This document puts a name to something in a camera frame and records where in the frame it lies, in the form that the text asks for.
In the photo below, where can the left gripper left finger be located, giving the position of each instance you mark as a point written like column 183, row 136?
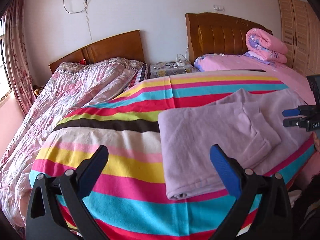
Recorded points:
column 44, row 217

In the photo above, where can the floral nightstand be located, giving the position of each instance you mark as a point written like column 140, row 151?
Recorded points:
column 155, row 73

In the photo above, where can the pink floral quilt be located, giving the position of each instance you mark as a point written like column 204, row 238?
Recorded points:
column 71, row 86

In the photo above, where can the lilac knit pants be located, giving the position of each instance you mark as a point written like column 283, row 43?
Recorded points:
column 248, row 127

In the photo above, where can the white charger with cable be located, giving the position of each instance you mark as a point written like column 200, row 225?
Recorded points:
column 181, row 60

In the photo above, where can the red checked bed sheet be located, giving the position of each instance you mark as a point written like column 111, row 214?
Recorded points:
column 141, row 75

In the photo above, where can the eyeglasses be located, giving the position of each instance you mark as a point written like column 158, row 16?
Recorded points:
column 167, row 64

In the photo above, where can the white wall socket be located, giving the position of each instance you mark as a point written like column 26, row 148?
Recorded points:
column 217, row 8

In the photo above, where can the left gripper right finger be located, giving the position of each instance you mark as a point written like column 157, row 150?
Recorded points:
column 273, row 219

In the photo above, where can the dark wooden headboard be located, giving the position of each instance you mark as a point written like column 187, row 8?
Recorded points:
column 213, row 33

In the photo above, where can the window frame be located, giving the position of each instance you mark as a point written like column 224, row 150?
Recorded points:
column 5, row 86

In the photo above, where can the rainbow striped blanket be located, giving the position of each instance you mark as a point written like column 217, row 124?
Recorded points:
column 129, row 199

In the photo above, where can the light wooden headboard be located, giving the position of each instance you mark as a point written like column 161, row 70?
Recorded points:
column 126, row 45

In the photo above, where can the pink bed sheet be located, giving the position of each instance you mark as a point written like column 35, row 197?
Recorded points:
column 295, row 81

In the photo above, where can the pink floral curtain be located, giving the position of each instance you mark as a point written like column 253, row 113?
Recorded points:
column 16, row 56

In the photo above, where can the rolled pink floral duvet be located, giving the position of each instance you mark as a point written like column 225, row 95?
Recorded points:
column 265, row 47

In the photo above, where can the right hand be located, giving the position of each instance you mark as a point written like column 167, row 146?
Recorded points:
column 316, row 142

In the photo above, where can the light wooden wardrobe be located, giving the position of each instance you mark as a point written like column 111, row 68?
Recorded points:
column 300, row 33

